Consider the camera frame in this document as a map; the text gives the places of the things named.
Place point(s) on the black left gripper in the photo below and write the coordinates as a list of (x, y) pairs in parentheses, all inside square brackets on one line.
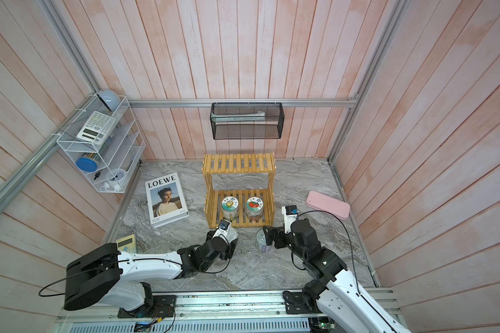
[(227, 253)]

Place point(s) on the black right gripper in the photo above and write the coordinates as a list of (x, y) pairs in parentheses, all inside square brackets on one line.
[(271, 237)]

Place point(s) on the purple label tin can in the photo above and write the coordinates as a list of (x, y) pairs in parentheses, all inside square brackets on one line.
[(261, 243)]

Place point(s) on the white label tin can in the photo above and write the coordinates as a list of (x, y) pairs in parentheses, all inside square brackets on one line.
[(230, 236)]

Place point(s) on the strawberry label seed jar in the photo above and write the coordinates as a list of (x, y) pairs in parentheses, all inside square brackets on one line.
[(254, 209)]

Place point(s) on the sunflower label seed jar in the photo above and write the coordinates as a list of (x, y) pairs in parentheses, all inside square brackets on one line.
[(230, 208)]

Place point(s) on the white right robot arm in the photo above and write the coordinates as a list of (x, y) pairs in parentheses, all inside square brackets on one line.
[(333, 290)]

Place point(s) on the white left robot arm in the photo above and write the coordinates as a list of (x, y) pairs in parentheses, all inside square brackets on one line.
[(111, 277)]

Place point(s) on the wooden two-tier shelf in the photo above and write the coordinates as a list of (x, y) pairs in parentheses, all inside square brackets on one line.
[(242, 176)]

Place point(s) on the pink flat case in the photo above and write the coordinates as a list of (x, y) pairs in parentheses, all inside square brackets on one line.
[(336, 207)]

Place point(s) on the Loewe magazine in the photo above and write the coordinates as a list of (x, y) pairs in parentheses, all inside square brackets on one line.
[(165, 200)]

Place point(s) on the green yellow calculator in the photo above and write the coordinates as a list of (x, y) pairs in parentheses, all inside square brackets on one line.
[(127, 244)]

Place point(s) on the box in black basket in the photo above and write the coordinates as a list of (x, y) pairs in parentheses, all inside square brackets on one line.
[(254, 117)]

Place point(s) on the blue lid container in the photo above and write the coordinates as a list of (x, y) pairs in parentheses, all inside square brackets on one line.
[(87, 164)]

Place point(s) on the white calculator on rack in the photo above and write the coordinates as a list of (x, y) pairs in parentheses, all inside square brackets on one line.
[(97, 128)]

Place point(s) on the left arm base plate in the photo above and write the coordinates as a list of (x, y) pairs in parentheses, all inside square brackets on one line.
[(159, 307)]

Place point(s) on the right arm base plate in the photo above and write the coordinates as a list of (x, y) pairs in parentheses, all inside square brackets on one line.
[(295, 303)]

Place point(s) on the black wire mesh basket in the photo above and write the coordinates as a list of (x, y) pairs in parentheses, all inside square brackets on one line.
[(270, 129)]

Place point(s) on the white wire wall rack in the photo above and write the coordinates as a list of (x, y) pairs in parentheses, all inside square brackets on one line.
[(122, 149)]

